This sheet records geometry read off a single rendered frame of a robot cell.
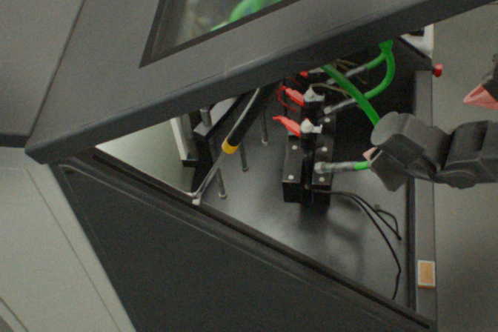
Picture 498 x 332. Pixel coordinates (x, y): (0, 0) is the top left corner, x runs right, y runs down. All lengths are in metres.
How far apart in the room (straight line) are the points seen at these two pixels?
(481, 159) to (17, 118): 0.61
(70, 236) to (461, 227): 1.68
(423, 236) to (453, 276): 1.05
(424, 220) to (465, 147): 0.48
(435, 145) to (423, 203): 0.47
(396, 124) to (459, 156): 0.10
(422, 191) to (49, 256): 0.74
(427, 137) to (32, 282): 0.76
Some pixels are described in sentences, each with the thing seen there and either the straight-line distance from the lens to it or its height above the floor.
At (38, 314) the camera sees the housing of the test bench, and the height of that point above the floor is 0.90.
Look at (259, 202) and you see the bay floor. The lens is 1.64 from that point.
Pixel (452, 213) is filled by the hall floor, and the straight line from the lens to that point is 2.64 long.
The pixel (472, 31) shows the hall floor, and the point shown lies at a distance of 3.22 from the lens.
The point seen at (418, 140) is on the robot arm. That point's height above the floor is 1.40.
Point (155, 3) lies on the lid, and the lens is 0.98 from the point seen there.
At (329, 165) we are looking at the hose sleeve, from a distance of 1.32.
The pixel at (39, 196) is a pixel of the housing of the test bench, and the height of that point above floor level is 1.35.
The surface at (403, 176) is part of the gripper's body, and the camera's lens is 1.18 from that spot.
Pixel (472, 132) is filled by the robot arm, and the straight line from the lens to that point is 1.04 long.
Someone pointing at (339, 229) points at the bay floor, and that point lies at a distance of 1.60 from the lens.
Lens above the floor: 2.21
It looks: 53 degrees down
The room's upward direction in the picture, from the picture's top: 8 degrees counter-clockwise
